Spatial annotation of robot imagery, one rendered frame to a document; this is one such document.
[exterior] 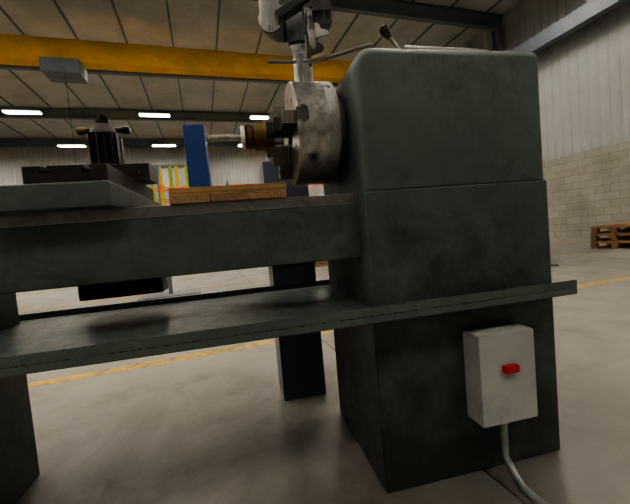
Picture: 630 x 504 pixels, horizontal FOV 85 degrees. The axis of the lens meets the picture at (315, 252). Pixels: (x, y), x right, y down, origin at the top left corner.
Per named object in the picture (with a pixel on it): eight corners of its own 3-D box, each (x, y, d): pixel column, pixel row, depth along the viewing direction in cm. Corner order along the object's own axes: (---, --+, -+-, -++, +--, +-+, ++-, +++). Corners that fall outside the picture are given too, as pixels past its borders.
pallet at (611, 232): (626, 242, 731) (625, 222, 729) (681, 242, 651) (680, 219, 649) (588, 248, 687) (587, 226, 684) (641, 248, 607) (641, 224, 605)
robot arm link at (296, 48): (291, 143, 173) (281, 15, 153) (320, 141, 174) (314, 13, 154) (292, 144, 162) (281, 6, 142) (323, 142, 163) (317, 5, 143)
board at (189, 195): (274, 208, 128) (273, 198, 128) (287, 196, 93) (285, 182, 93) (190, 214, 122) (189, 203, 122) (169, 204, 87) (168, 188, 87)
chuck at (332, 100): (319, 184, 131) (314, 96, 125) (343, 182, 101) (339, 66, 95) (310, 184, 131) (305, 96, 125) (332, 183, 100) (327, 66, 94)
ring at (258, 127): (271, 126, 114) (243, 127, 112) (274, 116, 105) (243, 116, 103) (274, 154, 114) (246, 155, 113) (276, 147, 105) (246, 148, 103)
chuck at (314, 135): (310, 184, 131) (305, 96, 125) (332, 183, 100) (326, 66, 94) (286, 186, 129) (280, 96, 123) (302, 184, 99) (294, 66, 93)
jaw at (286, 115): (300, 123, 108) (306, 104, 97) (301, 139, 108) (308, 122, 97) (264, 124, 106) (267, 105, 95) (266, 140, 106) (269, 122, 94)
